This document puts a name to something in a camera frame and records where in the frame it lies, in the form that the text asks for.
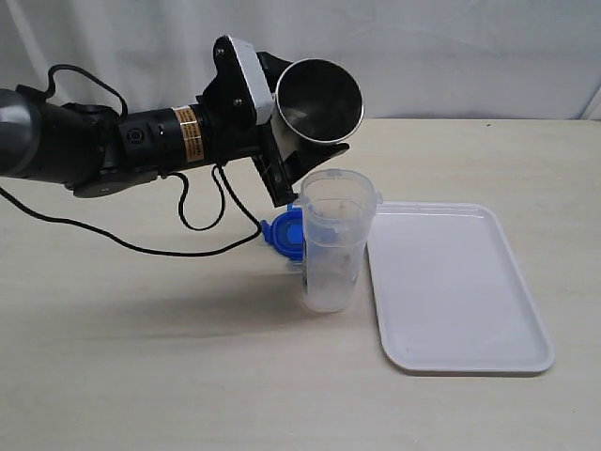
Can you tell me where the black camera cable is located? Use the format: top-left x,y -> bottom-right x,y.
0,64 -> 264,258

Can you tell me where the clear plastic container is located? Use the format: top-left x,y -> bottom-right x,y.
297,168 -> 382,314

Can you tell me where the white backdrop curtain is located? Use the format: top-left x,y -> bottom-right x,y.
1,1 -> 600,119

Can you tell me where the blue container lid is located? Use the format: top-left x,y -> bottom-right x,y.
260,204 -> 304,265

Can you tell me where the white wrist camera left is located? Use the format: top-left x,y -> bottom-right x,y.
226,35 -> 274,126

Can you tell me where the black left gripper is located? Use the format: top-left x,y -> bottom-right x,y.
194,37 -> 350,207

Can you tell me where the white plastic tray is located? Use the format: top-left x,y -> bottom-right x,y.
367,202 -> 555,376

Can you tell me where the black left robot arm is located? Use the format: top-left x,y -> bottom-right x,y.
1,35 -> 364,207

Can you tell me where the stainless steel cup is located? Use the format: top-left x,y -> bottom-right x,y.
271,58 -> 364,152

